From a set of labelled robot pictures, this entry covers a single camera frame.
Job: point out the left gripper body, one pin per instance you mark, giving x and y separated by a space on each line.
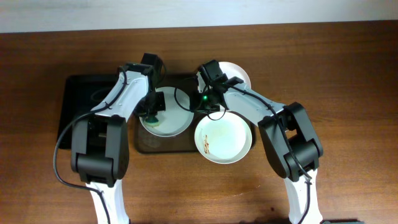
152 109

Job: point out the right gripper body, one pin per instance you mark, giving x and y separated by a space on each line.
206 104

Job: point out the green yellow sponge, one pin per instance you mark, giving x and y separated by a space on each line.
151 121

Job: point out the white plate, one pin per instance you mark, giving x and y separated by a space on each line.
231 70
224 141
173 121

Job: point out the white plate bottom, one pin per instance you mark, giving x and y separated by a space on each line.
224 141

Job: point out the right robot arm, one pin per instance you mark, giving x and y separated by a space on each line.
292 146

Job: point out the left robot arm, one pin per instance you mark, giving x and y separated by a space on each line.
102 168

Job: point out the brown serving tray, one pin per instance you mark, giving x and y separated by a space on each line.
147 143

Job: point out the black rectangular tray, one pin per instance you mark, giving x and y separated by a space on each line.
81 94

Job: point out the white plate top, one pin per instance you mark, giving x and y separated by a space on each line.
231 70

